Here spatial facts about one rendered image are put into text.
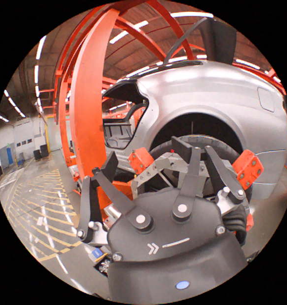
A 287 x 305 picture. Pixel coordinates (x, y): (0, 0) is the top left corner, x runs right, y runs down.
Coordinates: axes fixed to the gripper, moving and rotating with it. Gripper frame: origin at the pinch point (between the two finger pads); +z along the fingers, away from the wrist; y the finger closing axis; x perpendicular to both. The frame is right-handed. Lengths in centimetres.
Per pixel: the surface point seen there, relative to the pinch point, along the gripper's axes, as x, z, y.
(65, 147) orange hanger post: -7, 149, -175
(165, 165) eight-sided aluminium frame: -9.5, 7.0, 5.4
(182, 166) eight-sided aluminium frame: -9.1, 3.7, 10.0
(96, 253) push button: -59, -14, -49
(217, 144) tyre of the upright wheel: -5.8, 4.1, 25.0
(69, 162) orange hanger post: -43, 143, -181
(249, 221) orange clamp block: -32, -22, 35
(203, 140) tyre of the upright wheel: -4.6, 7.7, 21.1
